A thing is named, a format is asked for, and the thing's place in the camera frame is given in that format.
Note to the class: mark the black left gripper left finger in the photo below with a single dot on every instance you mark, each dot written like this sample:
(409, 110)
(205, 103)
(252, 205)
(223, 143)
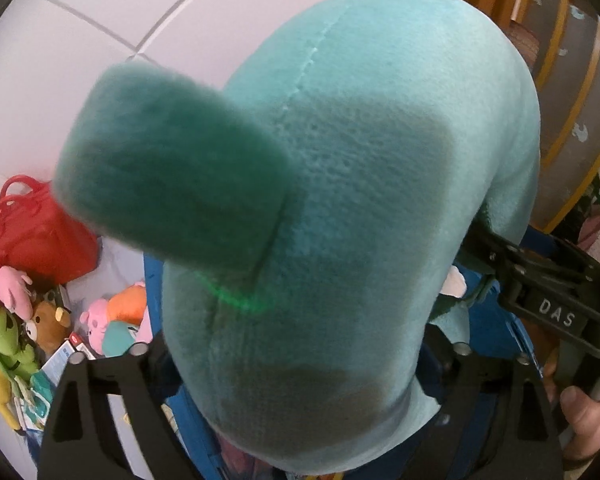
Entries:
(81, 439)

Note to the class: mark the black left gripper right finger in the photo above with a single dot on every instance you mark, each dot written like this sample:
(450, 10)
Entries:
(494, 421)

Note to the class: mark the teal U-shaped neck pillow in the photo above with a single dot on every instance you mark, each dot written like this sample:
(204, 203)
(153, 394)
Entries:
(308, 213)

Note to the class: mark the teal white snack bag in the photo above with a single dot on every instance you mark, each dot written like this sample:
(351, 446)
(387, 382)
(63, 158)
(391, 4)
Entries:
(37, 400)

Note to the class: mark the person right hand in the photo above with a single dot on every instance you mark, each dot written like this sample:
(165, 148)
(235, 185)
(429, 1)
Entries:
(581, 412)

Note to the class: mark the blue plastic storage crate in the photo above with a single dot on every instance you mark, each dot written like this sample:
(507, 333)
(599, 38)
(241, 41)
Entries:
(480, 319)

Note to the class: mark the blue white flat box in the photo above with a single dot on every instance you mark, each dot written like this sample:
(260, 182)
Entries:
(55, 365)

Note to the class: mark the white plush toy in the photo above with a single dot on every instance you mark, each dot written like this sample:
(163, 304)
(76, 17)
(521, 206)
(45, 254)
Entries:
(454, 284)

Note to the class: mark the white red cardboard box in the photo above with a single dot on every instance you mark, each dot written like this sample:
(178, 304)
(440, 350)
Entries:
(79, 345)

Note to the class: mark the pink pig plush teal shirt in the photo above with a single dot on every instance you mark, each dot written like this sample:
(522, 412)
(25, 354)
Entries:
(112, 338)

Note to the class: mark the brown bear plush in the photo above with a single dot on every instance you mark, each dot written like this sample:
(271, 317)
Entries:
(49, 327)

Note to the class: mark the green frog plush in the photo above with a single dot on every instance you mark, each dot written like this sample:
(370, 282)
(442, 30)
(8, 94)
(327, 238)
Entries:
(17, 355)

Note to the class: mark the orange pink plush toy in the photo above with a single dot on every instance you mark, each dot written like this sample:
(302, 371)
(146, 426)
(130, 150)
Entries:
(129, 305)

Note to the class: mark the pink red plush doll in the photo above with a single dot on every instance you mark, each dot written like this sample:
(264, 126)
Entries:
(14, 292)

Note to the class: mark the red handbag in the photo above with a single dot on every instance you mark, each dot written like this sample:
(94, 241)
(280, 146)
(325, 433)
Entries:
(38, 237)

